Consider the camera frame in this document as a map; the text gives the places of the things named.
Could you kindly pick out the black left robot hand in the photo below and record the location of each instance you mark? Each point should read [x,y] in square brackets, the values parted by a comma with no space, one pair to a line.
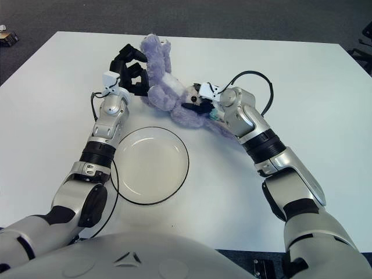
[133,81]

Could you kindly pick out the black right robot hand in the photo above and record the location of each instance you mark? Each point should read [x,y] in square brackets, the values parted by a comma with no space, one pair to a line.
[203,109]

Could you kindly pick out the purple plush bunny doll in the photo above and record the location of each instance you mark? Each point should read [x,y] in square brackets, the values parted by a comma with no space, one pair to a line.
[162,96]

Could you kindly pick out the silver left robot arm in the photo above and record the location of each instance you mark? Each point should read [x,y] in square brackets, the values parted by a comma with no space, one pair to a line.
[81,180]

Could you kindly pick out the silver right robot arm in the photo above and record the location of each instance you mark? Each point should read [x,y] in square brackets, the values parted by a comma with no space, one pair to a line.
[290,174]

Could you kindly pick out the white plate with black rim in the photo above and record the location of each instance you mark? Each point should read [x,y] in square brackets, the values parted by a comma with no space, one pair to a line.
[154,165]

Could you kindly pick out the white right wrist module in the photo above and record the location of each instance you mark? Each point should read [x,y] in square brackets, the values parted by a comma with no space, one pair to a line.
[209,90]

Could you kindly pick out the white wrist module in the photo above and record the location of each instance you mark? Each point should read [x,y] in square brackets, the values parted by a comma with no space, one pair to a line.
[112,80]
[209,90]

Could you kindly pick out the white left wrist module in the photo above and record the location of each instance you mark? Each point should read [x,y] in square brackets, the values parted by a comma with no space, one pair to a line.
[112,80]

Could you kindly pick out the black cardboard box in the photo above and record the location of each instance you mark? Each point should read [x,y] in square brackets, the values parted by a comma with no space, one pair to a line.
[8,37]

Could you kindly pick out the white crumpled paper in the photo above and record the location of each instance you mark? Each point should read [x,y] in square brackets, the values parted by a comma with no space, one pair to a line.
[2,28]

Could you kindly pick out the silver robot torso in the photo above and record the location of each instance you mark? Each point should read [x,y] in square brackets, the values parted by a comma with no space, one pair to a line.
[130,255]

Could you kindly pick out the black office chair base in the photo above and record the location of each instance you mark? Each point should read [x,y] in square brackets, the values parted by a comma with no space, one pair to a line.
[361,53]

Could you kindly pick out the metal table leg bracket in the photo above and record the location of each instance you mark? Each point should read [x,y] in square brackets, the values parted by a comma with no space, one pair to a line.
[263,268]

